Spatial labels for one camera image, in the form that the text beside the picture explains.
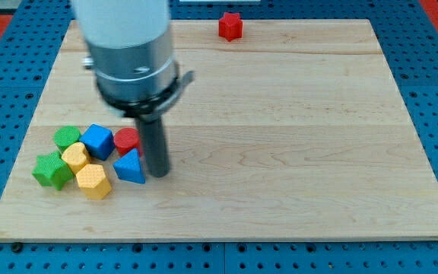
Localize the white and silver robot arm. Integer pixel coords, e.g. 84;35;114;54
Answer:
71;0;195;123

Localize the red star block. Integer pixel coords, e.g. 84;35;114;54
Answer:
218;12;243;42

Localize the green star block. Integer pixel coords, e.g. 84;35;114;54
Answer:
32;151;74;190

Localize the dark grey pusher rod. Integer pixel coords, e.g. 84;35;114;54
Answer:
135;118;170;178

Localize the light wooden board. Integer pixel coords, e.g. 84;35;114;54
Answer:
0;20;438;243

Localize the red cylinder block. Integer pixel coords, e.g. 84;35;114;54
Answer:
113;127;143;156

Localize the blue triangle block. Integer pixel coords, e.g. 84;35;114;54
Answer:
113;148;145;184

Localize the blue cube block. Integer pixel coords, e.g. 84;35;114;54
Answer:
79;124;115;161

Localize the yellow hexagon block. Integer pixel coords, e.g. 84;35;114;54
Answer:
76;164;112;200

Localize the yellow heart block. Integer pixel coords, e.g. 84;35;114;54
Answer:
62;142;90;174

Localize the green cylinder block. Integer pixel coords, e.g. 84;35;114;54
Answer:
53;126;81;152

